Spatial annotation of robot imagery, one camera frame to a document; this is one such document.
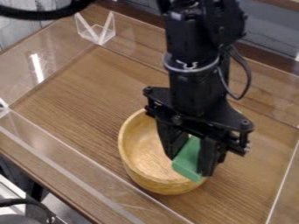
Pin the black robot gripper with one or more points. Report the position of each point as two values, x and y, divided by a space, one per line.
192 108

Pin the green rectangular block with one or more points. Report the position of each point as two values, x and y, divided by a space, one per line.
184 162

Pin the brown wooden bowl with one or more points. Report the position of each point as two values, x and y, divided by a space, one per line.
147 165

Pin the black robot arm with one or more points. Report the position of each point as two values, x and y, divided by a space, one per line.
202 28

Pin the clear acrylic tray enclosure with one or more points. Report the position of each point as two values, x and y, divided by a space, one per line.
71 91

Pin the black metal table frame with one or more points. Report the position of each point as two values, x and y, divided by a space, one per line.
27 203

